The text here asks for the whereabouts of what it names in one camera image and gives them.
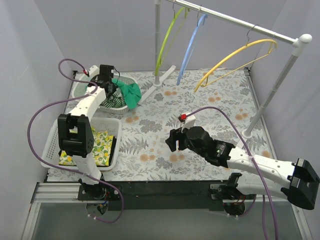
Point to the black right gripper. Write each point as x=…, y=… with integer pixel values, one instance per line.
x=179, y=139

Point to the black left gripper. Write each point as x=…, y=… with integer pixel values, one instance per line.
x=109, y=87

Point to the green white striped tank top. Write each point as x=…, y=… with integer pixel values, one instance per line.
x=116, y=100

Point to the yellow plastic hanger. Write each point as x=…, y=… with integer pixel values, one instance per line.
x=273, y=45

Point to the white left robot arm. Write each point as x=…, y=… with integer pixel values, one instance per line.
x=75, y=136

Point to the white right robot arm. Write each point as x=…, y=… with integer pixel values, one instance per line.
x=296, y=182

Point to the green plastic hanger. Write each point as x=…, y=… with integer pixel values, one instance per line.
x=167, y=43

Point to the blue plastic hanger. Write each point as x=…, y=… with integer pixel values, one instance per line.
x=191, y=45

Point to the pale green oval basket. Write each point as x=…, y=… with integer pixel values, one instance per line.
x=124, y=109

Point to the green cloth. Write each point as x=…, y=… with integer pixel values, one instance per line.
x=131, y=93

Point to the white plastic laundry basket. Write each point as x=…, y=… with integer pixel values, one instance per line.
x=52, y=149

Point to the lemon print folded cloth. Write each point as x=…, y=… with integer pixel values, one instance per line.
x=100, y=151

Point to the black folded cloth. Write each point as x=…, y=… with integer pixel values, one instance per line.
x=112, y=150

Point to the white metal clothes rack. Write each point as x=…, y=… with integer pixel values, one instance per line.
x=299, y=44

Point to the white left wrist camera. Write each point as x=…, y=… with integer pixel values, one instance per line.
x=92, y=71

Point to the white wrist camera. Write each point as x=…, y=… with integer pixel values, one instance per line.
x=187, y=121
x=92, y=71

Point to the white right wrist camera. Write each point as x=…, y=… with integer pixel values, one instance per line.
x=187, y=121

